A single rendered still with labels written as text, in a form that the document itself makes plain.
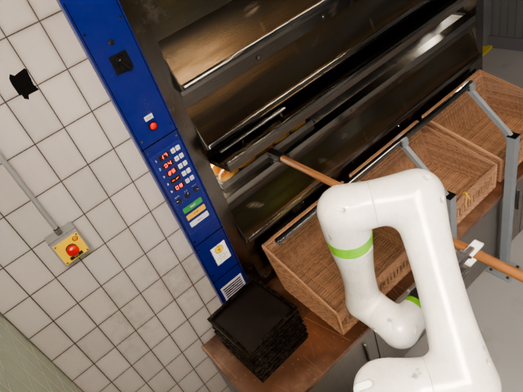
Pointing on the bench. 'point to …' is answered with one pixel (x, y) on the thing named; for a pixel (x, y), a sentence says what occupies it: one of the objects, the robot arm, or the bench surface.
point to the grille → (233, 286)
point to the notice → (220, 253)
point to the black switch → (121, 61)
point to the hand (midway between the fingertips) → (472, 253)
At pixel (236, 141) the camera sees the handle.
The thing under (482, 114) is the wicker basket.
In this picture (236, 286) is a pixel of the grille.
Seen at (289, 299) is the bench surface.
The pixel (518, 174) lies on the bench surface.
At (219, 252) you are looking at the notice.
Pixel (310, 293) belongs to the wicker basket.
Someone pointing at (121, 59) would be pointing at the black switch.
